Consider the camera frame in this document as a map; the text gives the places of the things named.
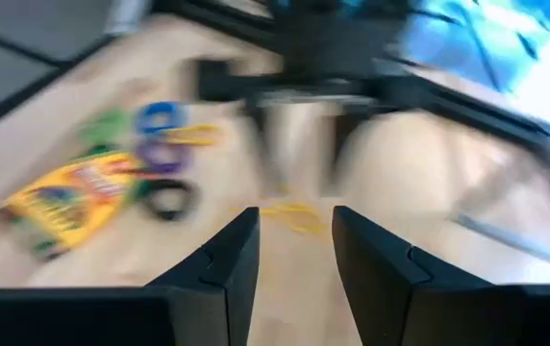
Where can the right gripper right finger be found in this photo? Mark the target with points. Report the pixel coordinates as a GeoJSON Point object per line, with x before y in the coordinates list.
{"type": "Point", "coordinates": [376, 279]}

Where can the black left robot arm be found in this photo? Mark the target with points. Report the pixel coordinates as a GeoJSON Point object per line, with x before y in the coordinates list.
{"type": "Point", "coordinates": [332, 43]}

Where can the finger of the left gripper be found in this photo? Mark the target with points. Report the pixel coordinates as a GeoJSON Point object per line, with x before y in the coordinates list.
{"type": "Point", "coordinates": [338, 149]}
{"type": "Point", "coordinates": [264, 144]}

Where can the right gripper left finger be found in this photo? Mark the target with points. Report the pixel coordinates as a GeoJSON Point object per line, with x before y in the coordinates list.
{"type": "Point", "coordinates": [236, 269]}

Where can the yellow rubber band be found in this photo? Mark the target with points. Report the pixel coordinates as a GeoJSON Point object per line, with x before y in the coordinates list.
{"type": "Point", "coordinates": [193, 134]}
{"type": "Point", "coordinates": [299, 216]}

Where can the yellow Crayola crayon box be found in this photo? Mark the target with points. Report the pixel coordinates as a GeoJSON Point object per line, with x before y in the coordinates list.
{"type": "Point", "coordinates": [68, 202]}

